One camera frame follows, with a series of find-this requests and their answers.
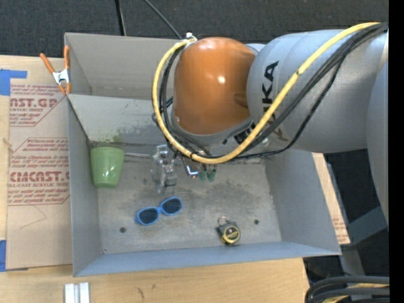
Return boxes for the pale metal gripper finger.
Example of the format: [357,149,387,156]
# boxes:
[151,144,169,186]
[162,162,178,196]

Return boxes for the grey metal bin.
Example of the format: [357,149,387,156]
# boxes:
[64,32,342,278]

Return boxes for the blue sunglasses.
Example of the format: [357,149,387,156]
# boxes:
[134,196,184,226]

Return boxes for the green plastic cup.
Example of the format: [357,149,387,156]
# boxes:
[90,146,126,189]

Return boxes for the black and yellow padlock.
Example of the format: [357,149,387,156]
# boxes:
[216,216,242,246]

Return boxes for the brown cardboard board, red print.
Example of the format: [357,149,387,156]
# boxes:
[0,54,351,271]

